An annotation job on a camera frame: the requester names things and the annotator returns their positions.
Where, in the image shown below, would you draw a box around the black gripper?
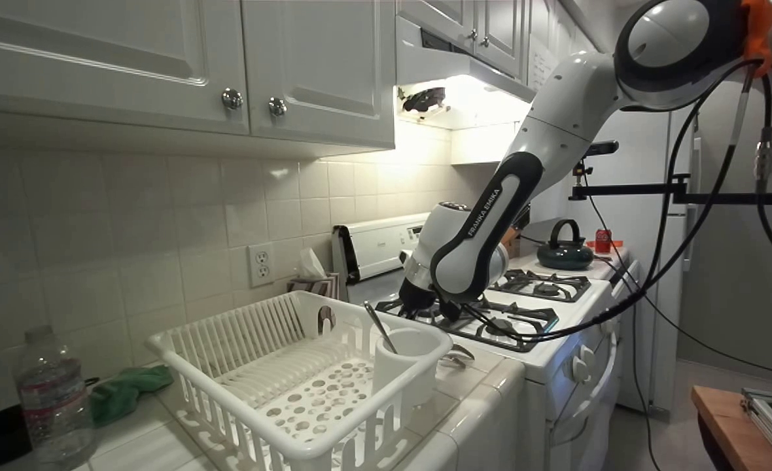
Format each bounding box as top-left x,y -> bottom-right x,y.
397,281 -> 448,318

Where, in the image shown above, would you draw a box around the silver fork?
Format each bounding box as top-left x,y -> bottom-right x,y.
448,343 -> 480,368
365,298 -> 401,356

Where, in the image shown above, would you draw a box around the white utensil cup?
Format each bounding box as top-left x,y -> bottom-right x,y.
370,323 -> 451,416

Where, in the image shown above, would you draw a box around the white gas stove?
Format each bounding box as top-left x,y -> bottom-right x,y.
329,211 -> 641,471

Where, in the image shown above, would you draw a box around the black gas burner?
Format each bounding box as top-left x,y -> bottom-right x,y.
480,318 -> 522,343

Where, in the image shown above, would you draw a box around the striped tissue box cover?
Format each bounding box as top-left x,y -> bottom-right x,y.
287,270 -> 353,302

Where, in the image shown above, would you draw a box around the black stove grate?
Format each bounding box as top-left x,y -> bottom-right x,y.
373,289 -> 564,356
486,264 -> 594,305

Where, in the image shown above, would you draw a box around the wooden knife block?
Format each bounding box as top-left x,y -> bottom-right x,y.
501,221 -> 526,257

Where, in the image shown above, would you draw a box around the black kettle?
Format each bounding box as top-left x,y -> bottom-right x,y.
536,217 -> 596,271

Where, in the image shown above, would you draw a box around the small red container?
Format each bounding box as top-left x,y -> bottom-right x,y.
592,228 -> 619,257

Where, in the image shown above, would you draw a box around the white plastic dish rack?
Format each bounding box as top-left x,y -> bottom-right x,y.
147,288 -> 456,471

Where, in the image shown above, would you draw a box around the black range hood fixture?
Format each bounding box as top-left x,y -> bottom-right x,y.
401,83 -> 448,115

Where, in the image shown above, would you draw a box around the white refrigerator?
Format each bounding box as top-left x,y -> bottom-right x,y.
532,101 -> 702,416

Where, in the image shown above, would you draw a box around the white range hood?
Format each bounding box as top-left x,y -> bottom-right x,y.
393,13 -> 536,134

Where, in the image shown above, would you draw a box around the white upper cabinet door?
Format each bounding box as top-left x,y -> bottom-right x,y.
240,0 -> 397,152
0,0 -> 251,137

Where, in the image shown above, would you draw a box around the white cabinets above hood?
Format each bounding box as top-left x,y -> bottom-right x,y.
397,0 -> 596,89

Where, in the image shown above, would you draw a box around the green cloth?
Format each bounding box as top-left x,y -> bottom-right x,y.
86,363 -> 175,429

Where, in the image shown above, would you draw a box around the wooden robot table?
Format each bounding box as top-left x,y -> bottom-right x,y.
690,382 -> 772,471

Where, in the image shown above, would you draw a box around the clear plastic water bottle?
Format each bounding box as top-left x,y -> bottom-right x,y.
14,323 -> 99,467

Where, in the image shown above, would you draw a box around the white wall outlet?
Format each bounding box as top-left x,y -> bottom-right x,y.
247,241 -> 278,288

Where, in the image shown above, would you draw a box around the black stereo camera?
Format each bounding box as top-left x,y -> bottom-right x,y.
577,137 -> 621,165

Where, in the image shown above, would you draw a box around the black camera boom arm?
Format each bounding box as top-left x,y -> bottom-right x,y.
570,177 -> 772,209

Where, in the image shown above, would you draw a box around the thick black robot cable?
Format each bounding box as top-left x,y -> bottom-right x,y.
454,60 -> 766,346

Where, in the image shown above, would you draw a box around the orange cable clip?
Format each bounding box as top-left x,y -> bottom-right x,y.
741,0 -> 772,77

